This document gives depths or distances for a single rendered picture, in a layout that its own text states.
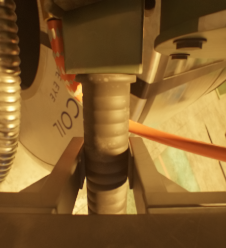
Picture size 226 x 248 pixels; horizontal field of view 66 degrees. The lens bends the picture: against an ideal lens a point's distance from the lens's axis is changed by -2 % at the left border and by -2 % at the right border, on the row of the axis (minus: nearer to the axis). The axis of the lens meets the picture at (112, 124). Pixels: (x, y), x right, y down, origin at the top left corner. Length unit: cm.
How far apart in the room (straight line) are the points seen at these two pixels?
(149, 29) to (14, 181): 125
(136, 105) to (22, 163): 115
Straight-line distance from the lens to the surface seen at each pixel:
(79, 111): 46
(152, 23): 30
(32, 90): 66
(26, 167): 139
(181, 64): 43
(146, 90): 31
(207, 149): 17
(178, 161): 266
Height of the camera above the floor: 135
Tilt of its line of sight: 47 degrees down
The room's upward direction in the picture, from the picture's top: 69 degrees clockwise
